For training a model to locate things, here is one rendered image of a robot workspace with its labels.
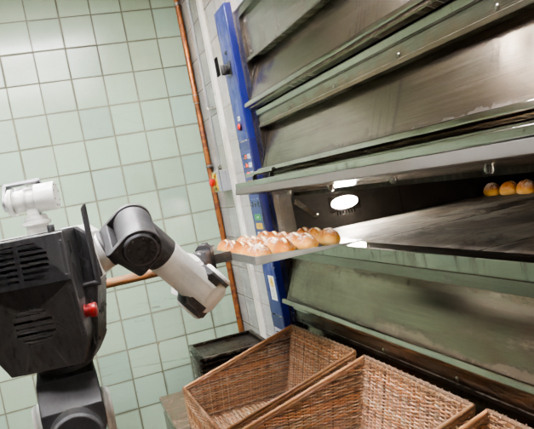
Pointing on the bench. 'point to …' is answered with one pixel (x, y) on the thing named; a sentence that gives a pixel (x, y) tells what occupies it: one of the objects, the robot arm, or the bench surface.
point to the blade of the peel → (283, 254)
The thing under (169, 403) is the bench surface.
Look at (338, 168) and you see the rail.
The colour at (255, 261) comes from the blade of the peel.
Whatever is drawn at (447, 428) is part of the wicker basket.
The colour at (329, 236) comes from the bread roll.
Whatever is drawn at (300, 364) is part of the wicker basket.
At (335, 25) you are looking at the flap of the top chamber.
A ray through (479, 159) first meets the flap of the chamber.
